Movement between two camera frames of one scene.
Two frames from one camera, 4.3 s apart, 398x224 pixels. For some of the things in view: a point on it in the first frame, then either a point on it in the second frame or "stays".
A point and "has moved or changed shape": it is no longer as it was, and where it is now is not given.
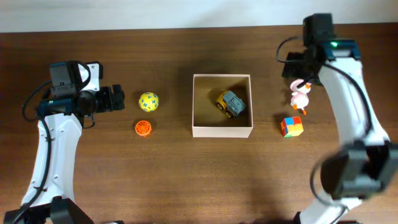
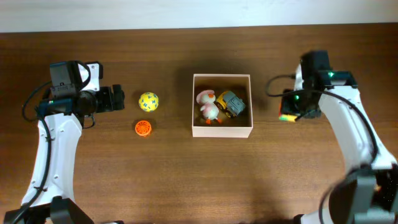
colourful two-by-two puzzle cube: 291,126 to 285,117
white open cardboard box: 209,122 stays
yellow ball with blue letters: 148,101 stays
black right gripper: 291,70 to 314,110
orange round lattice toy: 143,128 stays
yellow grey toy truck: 232,104 stays
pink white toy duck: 300,98 has moved or changed shape
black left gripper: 110,104 stays
